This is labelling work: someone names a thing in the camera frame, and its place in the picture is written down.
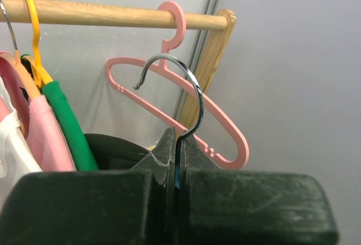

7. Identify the yellow plastic hanger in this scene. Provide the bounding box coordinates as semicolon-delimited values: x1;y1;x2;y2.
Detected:
24;0;53;89

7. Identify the pink t shirt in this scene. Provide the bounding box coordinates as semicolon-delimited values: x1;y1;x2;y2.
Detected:
1;58;76;172

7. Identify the orange plastic hanger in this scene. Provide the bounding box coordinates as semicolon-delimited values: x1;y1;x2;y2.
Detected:
1;1;41;100

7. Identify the light blue metal-hook hanger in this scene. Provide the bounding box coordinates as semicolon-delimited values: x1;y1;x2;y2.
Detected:
132;53;204;190

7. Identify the green t shirt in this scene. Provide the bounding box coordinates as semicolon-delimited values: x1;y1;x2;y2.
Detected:
42;81;99;171

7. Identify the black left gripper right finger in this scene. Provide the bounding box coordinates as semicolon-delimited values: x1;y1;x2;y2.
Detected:
179;137;338;244

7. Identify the black t shirt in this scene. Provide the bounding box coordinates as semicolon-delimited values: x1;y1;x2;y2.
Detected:
85;133;155;170

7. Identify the wooden clothes rack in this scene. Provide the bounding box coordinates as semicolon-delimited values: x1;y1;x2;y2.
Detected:
3;0;248;149

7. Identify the pink plastic hanger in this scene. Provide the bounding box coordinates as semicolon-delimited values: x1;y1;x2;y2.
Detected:
105;1;249;170

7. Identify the white t shirt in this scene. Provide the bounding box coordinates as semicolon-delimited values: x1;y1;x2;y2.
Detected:
1;81;42;205

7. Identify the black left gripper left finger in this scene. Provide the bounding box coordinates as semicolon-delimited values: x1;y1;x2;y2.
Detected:
1;128;176;244

